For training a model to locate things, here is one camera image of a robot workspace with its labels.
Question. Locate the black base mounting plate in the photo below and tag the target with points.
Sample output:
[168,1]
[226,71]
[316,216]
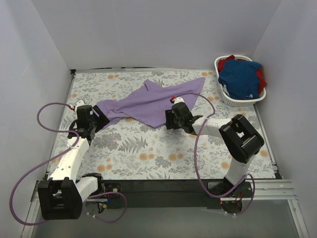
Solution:
[173,194]

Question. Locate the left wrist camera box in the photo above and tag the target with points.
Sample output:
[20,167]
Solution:
[78,104]

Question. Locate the blue t shirt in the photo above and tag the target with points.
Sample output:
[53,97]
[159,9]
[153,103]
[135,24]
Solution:
[240,79]

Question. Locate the floral patterned table mat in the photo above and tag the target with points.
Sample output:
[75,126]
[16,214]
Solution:
[133,150]

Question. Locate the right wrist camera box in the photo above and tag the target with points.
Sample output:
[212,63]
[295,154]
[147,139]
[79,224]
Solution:
[175,100]

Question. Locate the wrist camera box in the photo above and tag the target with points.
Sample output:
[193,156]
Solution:
[175,100]
[78,104]

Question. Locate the red t shirt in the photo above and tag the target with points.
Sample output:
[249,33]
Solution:
[261,79]

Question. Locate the aluminium front frame rail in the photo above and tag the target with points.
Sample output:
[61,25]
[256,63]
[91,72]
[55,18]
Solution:
[261,190]

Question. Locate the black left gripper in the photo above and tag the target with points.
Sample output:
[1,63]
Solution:
[95,114]

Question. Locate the purple t shirt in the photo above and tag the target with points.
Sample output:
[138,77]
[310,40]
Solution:
[149,103]

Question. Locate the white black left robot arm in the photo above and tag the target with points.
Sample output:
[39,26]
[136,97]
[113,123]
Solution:
[61,196]

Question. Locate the white perforated laundry basket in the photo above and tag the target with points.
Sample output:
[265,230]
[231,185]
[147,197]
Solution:
[226,98]

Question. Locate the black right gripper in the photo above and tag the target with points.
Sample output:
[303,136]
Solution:
[169,119]

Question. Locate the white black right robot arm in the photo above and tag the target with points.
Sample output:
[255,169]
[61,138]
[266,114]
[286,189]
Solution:
[241,139]

